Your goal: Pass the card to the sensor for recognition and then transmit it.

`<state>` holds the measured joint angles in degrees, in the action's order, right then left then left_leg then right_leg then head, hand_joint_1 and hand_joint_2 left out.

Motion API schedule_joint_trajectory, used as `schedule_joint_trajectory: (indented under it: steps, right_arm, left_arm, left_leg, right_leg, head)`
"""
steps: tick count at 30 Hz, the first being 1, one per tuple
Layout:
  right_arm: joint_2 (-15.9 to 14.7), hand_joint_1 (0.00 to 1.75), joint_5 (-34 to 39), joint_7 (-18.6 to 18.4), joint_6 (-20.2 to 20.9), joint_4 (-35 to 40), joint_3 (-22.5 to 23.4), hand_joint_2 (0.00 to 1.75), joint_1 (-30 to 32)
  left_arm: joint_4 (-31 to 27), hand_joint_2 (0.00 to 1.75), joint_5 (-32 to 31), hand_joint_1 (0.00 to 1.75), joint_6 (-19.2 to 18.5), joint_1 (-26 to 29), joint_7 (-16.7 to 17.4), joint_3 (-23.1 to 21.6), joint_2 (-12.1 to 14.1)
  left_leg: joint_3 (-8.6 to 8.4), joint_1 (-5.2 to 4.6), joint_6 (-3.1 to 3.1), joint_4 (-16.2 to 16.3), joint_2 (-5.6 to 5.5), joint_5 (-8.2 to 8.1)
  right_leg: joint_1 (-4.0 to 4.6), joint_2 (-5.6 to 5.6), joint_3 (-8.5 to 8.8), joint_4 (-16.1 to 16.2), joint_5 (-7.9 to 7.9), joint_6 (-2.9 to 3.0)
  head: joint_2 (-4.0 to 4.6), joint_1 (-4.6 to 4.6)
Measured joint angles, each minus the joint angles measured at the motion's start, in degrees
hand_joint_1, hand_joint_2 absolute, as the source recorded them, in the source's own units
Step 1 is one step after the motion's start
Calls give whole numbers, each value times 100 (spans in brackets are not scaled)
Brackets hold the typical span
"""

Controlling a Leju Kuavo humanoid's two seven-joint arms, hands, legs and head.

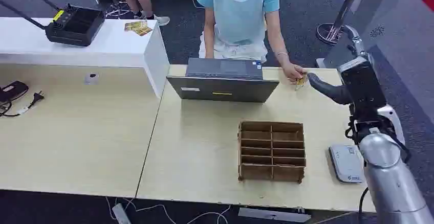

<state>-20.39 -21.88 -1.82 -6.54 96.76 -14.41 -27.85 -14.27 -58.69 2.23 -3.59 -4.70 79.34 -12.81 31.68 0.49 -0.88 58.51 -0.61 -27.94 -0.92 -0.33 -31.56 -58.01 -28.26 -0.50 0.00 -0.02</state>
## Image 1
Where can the person's left hand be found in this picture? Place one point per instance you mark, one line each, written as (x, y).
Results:
(293, 71)

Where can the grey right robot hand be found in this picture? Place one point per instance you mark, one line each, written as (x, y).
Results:
(330, 92)

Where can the small yellow card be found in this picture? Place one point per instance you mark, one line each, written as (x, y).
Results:
(300, 82)

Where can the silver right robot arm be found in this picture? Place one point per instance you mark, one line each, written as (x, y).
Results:
(393, 181)

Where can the grey laptop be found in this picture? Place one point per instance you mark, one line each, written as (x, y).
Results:
(223, 87)

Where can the white flat card reader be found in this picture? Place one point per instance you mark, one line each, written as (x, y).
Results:
(346, 164)

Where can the seated person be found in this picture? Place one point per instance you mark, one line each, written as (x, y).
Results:
(239, 15)

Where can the wooden card box with slots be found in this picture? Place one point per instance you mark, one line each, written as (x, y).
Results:
(271, 151)

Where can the grey kiosk stand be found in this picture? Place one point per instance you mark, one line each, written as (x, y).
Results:
(373, 12)

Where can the grey metal bar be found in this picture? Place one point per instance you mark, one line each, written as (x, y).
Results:
(274, 215)

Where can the white raised counter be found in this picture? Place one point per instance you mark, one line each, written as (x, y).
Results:
(101, 49)

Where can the round grey desk grommet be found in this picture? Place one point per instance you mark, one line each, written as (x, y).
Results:
(91, 78)

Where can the black remote controller with antennas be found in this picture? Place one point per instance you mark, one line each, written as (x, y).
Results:
(74, 26)

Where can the white power strip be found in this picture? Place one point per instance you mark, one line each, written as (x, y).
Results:
(121, 214)

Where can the black power adapter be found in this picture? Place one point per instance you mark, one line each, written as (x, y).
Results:
(13, 90)

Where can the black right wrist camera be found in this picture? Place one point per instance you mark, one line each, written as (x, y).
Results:
(364, 87)

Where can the metal stanchion post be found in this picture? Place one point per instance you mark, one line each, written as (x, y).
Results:
(342, 9)

